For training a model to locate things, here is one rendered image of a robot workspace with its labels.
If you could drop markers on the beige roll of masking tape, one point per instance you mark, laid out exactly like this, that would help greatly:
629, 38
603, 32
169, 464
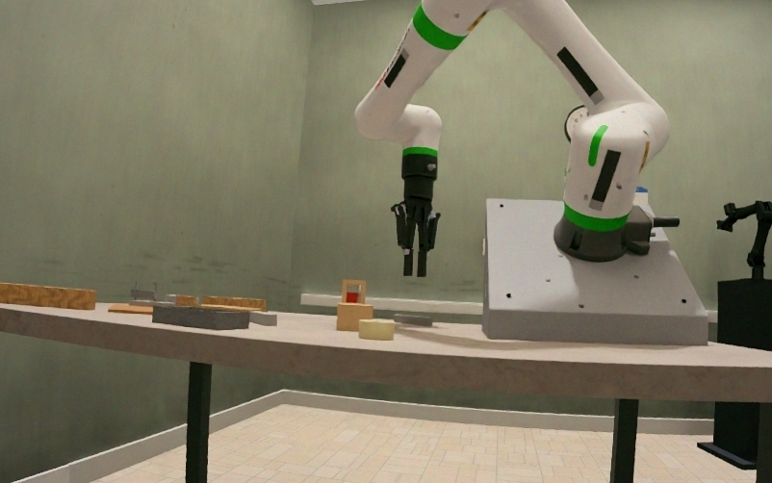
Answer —
376, 330

